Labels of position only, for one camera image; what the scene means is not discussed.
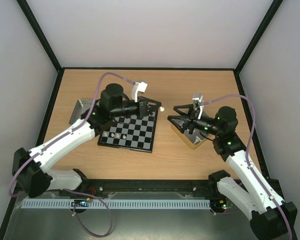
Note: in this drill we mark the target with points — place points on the black and grey chessboard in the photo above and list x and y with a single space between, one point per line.
139 131

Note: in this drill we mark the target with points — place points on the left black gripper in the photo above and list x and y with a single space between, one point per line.
142 109

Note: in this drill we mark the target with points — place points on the light blue cable duct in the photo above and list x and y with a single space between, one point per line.
119 204

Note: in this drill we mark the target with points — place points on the metal base plate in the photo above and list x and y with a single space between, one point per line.
124 224

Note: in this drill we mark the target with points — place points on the gold metal tin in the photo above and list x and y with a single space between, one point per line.
188 139

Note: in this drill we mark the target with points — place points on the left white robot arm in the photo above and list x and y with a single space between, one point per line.
32 169

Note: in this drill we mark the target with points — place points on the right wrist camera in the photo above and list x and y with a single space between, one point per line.
198 101

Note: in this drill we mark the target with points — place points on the white piece in tin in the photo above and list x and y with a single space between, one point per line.
197 142

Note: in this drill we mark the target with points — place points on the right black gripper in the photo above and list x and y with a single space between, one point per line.
191 122

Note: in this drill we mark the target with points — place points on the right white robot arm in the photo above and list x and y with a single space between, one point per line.
269 215

